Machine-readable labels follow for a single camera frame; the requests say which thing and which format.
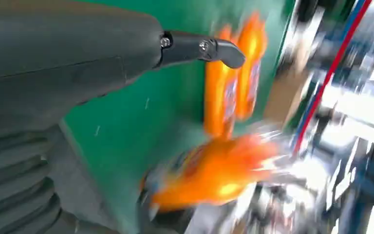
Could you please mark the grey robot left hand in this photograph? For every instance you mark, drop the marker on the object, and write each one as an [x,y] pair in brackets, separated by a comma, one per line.
[61,55]

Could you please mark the orange drink bottle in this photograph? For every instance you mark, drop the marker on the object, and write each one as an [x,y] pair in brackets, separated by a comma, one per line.
[219,97]
[250,58]
[212,174]

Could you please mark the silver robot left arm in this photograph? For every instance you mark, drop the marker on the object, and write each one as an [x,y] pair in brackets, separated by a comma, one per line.
[9,181]

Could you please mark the green table mat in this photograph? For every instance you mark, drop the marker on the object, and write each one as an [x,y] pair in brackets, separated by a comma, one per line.
[125,129]

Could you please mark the brown cardboard box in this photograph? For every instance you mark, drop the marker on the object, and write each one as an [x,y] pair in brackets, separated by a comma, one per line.
[280,103]

